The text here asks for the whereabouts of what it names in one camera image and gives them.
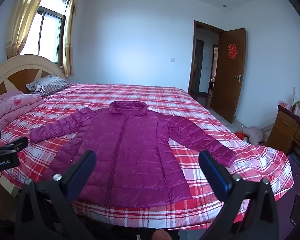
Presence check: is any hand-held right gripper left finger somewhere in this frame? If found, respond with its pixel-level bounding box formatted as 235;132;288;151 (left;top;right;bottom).
14;150;97;240

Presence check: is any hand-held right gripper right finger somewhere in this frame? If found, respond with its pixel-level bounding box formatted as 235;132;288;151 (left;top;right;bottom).
198;150;287;240

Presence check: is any purple down jacket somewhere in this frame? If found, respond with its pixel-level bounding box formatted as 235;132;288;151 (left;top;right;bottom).
30;101;237;208

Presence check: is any person's right hand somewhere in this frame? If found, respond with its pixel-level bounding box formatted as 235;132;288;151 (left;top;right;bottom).
151;229;171;240

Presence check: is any pink floral quilt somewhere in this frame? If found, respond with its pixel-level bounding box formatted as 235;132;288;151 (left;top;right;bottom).
0;90;44;132

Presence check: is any red cloth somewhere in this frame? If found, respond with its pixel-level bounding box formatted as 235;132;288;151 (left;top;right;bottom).
234;131;249;142

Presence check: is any cream and wood headboard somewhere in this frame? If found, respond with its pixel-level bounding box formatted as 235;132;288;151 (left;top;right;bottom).
0;54;67;103

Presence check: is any striped pillow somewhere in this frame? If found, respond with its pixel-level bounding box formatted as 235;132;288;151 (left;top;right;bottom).
26;74;71;97

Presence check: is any bed with red plaid sheet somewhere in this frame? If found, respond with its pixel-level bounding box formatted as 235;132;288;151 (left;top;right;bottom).
0;82;295;231

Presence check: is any wooden dresser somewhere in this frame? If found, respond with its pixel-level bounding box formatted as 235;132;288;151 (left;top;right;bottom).
267;105;300;159

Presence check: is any brown wooden door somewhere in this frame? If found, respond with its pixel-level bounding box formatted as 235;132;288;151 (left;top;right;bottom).
209;28;246;124

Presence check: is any yellow curtain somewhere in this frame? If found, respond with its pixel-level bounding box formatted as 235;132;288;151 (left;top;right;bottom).
5;0;53;59
62;0;80;78

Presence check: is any red paper door decoration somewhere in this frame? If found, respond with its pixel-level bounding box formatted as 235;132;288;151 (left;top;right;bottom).
227;43;238;59

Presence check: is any window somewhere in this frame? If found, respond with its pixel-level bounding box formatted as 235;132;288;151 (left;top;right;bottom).
20;0;72;64

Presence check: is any brown door frame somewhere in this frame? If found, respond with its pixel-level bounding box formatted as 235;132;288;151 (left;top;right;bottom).
187;20;225;105

